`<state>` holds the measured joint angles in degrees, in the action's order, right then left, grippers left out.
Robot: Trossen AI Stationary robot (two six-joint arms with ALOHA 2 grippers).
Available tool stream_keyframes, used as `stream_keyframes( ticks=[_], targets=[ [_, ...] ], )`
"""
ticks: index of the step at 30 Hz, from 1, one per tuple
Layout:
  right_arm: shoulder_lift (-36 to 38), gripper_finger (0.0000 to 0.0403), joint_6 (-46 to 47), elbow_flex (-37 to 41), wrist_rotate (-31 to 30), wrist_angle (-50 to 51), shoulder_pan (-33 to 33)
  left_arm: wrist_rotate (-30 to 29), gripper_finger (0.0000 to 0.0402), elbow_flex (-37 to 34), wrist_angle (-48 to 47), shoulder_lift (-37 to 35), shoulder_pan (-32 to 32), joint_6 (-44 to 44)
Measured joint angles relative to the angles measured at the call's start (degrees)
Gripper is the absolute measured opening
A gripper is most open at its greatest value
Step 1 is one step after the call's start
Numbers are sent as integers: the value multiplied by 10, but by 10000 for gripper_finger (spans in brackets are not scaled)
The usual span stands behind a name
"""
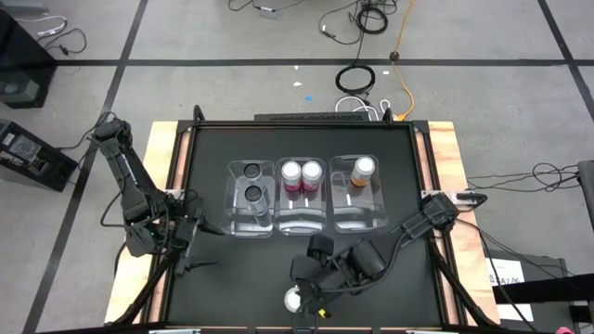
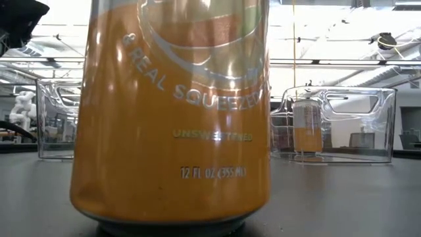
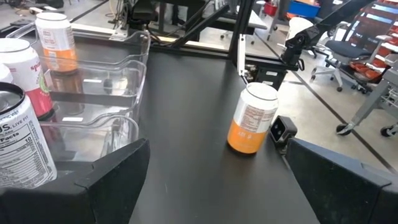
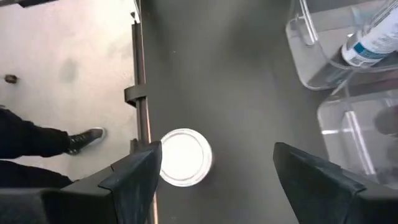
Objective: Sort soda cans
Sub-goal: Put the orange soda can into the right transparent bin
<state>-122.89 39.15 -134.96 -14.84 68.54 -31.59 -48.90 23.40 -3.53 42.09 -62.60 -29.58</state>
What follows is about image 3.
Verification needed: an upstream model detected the orange Spindrift can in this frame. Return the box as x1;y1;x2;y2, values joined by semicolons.
34;11;79;75
226;82;280;156

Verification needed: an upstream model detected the red plastic storage bin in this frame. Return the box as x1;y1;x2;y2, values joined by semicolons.
349;60;382;81

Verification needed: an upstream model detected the blue plastic storage bin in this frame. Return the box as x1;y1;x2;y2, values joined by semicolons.
287;0;322;19

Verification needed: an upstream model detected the clear plastic bin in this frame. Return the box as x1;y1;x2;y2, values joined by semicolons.
37;58;147;125
39;114;140;163
5;21;152;78

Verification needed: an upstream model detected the black table frame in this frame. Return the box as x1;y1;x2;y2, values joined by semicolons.
70;21;301;94

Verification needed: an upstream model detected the white Celsius drink can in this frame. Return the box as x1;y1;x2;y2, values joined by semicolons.
0;82;58;190

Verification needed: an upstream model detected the black diagonal frame strut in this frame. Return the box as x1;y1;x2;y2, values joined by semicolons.
279;0;377;67

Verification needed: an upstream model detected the black frame brace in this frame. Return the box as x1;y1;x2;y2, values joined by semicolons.
167;2;233;48

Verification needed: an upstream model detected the pink Spindrift can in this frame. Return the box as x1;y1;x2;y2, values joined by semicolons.
0;37;54;121

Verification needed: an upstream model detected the black frame post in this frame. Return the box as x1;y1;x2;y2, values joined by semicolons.
228;0;256;63

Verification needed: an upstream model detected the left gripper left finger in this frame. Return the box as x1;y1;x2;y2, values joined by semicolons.
0;138;152;224

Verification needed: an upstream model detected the white metal bracket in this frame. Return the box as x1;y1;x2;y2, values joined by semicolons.
237;33;248;78

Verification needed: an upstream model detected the grey workbench leg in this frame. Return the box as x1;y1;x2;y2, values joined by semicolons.
335;54;398;138

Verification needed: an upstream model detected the red bucket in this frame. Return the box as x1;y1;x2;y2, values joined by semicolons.
263;1;279;17

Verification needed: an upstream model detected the black caster wheel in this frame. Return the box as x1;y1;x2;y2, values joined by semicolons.
335;123;353;136
380;125;394;138

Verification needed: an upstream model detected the black office chair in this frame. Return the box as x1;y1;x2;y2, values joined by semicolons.
309;18;394;94

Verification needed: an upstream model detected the small black table camera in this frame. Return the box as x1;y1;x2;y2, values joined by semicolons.
269;115;299;155

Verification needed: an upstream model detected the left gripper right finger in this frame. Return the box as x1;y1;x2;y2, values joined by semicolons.
285;138;398;224

